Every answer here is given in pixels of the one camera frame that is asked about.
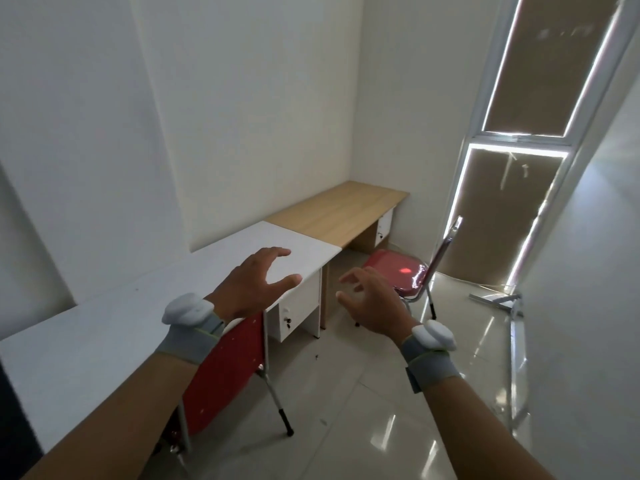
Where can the person's left hand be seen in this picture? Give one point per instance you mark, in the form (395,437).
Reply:
(245,287)

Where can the person's right hand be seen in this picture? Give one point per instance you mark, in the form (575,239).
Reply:
(380,307)

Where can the person's right thumb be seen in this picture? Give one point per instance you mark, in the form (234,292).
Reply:
(346,299)

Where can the person's left thumb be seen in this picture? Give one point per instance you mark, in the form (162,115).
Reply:
(287,283)

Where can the person's left forearm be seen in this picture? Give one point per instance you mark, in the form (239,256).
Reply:
(125,414)

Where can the person's right forearm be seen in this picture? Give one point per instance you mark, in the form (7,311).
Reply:
(475,429)

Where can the white drawer unit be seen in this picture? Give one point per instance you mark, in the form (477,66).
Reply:
(297,307)

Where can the red chair with metal legs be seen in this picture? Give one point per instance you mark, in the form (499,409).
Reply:
(397,269)
(225,369)

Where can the wooden desk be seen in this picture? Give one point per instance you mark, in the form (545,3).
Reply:
(340,212)

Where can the white wrist tracker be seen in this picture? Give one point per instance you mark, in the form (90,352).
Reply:
(187,309)
(434,335)

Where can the grey wristband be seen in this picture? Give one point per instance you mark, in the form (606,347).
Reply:
(192,339)
(430,367)

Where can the short aluminium bar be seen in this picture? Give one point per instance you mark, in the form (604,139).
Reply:
(492,297)

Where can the brown window blind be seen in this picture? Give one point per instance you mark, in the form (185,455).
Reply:
(500,214)
(545,64)

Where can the long aluminium bar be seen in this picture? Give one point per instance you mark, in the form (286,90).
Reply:
(515,364)

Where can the white desk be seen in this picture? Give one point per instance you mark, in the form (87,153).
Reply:
(110,319)

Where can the white window frame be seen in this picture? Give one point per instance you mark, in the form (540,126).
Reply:
(470,159)

